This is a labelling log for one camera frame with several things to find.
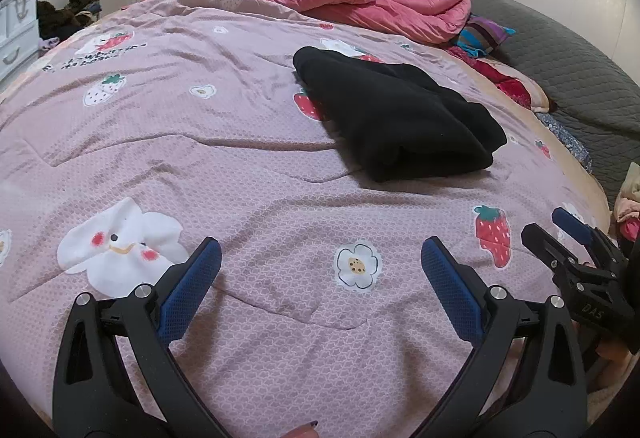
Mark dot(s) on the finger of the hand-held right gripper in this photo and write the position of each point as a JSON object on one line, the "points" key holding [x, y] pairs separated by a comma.
{"points": [[572, 224], [547, 243]]}

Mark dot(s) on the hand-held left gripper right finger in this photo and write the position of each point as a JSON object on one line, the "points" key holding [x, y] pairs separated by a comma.
{"points": [[455, 288]]}

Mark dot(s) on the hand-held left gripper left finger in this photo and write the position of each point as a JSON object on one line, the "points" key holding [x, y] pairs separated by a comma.
{"points": [[190, 288]]}

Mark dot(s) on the black sweater with orange cuffs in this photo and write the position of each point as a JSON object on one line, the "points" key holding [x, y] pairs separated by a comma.
{"points": [[400, 128]]}

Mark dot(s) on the pile of light clothes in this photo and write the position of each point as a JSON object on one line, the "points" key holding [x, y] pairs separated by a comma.
{"points": [[630, 208]]}

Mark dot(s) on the pile of dark clothes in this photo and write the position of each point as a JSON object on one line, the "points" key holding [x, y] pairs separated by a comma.
{"points": [[65, 13]]}

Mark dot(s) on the person's left hand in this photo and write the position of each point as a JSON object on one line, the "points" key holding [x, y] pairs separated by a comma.
{"points": [[302, 425]]}

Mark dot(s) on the peach bed sheet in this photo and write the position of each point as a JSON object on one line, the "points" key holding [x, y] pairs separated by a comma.
{"points": [[560, 160]]}

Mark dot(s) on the blue floral cloth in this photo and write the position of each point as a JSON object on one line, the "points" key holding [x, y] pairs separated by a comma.
{"points": [[567, 140]]}

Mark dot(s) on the pink strawberry print quilt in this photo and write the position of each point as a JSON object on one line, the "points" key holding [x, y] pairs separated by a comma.
{"points": [[200, 158]]}

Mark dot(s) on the red floral cloth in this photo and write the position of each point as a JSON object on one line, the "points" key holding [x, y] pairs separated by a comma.
{"points": [[510, 88]]}

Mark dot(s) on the grey quilted headboard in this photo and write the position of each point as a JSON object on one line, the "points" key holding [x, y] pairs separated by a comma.
{"points": [[575, 68]]}

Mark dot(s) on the striped colourful pillow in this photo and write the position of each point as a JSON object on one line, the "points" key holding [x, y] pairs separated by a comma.
{"points": [[482, 35]]}

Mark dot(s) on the bright pink comforter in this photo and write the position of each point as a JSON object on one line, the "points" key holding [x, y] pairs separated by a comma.
{"points": [[360, 3]]}

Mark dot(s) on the white drawer cabinet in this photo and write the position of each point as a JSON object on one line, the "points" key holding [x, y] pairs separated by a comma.
{"points": [[15, 38]]}

